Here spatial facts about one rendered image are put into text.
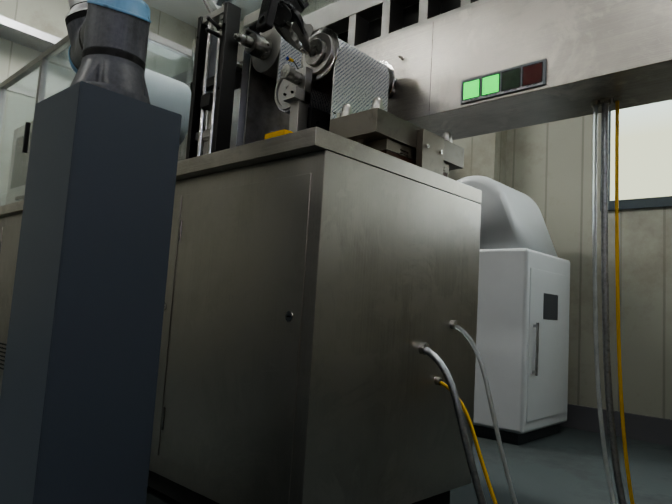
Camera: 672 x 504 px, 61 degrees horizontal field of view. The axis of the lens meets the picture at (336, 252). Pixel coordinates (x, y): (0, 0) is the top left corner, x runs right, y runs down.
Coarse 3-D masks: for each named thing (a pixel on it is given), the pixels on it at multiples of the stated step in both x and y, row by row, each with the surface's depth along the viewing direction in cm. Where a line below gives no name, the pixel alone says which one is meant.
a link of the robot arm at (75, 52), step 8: (72, 0) 119; (80, 0) 118; (72, 8) 119; (80, 8) 117; (72, 16) 118; (80, 16) 117; (72, 24) 118; (80, 24) 117; (72, 32) 118; (72, 40) 119; (72, 48) 120; (80, 48) 115; (72, 56) 121; (80, 56) 117; (72, 64) 123; (80, 64) 120
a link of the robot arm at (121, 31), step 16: (96, 0) 107; (112, 0) 107; (128, 0) 108; (96, 16) 106; (112, 16) 106; (128, 16) 108; (144, 16) 111; (80, 32) 113; (96, 32) 106; (112, 32) 106; (128, 32) 107; (144, 32) 111; (128, 48) 107; (144, 48) 111
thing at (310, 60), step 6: (312, 42) 159; (318, 42) 157; (324, 42) 157; (312, 48) 159; (318, 48) 157; (324, 48) 156; (306, 54) 160; (312, 54) 158; (318, 54) 156; (324, 54) 156; (306, 60) 159; (312, 60) 158; (318, 60) 156; (312, 66) 160
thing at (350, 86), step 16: (336, 64) 155; (336, 80) 155; (352, 80) 160; (368, 80) 165; (336, 96) 155; (352, 96) 160; (368, 96) 165; (384, 96) 170; (336, 112) 155; (352, 112) 160
